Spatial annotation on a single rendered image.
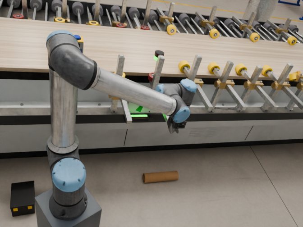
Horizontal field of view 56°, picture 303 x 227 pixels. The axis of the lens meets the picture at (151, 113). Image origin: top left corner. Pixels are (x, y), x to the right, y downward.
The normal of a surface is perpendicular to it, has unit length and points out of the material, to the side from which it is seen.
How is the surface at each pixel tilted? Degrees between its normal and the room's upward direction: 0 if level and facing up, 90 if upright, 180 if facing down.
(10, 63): 0
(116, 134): 90
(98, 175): 0
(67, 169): 5
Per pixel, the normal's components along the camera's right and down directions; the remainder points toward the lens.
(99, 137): 0.24, 0.65
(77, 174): 0.23, -0.70
